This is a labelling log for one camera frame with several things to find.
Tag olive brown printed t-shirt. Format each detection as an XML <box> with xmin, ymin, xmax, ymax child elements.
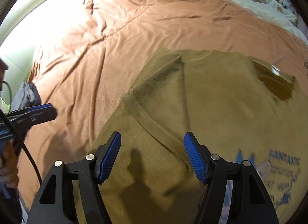
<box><xmin>91</xmin><ymin>49</ymin><xmax>307</xmax><ymax>223</ymax></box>

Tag orange-brown bed blanket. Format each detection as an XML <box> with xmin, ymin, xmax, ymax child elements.
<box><xmin>26</xmin><ymin>0</ymin><xmax>307</xmax><ymax>176</ymax></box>

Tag black cable near camera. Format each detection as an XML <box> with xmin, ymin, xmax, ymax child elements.
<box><xmin>0</xmin><ymin>109</ymin><xmax>44</xmax><ymax>187</ymax></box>

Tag person's left hand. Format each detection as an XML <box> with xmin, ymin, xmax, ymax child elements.
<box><xmin>0</xmin><ymin>142</ymin><xmax>19</xmax><ymax>189</ymax></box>

